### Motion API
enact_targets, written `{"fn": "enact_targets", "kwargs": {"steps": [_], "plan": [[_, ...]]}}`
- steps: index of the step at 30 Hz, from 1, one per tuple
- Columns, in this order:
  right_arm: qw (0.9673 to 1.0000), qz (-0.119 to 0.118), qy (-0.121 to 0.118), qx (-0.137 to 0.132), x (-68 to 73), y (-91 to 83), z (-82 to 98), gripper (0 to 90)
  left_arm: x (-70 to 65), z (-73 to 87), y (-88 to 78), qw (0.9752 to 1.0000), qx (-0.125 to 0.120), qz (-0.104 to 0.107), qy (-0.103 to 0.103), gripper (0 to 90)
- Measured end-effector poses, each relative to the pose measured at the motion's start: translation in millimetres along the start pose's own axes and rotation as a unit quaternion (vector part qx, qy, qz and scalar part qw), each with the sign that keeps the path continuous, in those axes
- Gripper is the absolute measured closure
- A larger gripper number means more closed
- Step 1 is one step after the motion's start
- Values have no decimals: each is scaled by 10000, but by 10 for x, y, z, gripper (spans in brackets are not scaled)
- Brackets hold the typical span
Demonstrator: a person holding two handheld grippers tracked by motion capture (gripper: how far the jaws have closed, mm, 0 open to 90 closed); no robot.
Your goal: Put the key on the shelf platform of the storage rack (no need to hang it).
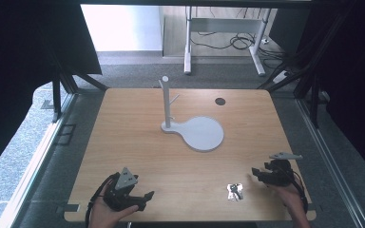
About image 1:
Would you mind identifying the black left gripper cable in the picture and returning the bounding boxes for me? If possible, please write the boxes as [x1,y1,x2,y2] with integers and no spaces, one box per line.
[85,173,119,228]

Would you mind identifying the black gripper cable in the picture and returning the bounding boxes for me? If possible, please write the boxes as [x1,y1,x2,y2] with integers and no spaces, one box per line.
[85,173,119,228]
[283,169,310,214]

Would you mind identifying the black metal frame strut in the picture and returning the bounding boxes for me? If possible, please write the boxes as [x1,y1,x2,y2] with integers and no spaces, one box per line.
[257,6,355,129]
[50,70,109,124]

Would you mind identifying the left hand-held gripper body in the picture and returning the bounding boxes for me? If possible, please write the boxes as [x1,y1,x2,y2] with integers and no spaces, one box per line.
[103,166,141,212]

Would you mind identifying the person's right hand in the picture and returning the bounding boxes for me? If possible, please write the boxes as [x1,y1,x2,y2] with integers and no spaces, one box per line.
[266,182,309,219]

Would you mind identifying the person's left hand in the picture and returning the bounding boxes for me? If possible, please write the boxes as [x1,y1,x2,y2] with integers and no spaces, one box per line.
[88,192,140,228]

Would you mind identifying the silver bunch of keys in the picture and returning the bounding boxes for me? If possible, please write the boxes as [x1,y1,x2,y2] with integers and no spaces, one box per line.
[226,182,244,202]

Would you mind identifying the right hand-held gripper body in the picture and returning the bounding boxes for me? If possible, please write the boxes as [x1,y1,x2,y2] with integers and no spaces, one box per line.
[263,151,304,187]

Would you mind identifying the dark curtain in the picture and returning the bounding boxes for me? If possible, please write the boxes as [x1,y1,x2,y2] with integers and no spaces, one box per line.
[267,0,365,179]
[0,0,103,182]

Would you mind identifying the white power strip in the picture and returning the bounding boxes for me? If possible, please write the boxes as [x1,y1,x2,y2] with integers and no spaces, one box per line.
[272,70,290,85]

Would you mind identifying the black cables on floor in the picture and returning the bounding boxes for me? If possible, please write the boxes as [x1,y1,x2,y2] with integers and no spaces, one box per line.
[190,8,288,69]

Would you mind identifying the white metal desk frame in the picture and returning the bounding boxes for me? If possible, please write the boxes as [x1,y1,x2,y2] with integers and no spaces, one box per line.
[183,6,273,77]

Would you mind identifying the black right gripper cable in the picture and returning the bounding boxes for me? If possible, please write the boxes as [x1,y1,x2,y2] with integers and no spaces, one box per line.
[283,169,310,214]

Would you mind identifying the white key stand with pegs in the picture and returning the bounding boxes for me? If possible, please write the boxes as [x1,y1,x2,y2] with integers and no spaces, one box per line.
[158,75,225,153]

